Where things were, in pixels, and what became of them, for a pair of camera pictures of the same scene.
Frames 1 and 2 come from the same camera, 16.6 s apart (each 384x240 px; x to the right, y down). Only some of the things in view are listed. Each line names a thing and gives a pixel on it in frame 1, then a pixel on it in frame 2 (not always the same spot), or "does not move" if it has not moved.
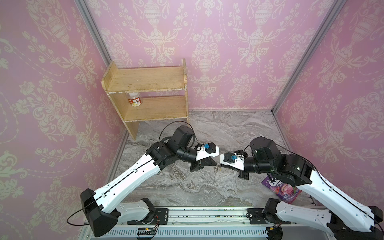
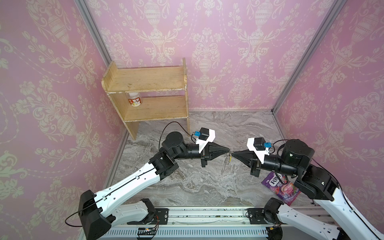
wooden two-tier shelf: (119, 82) does not move
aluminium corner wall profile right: (335, 7) does not move
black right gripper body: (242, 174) → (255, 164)
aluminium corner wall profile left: (90, 20) does not move
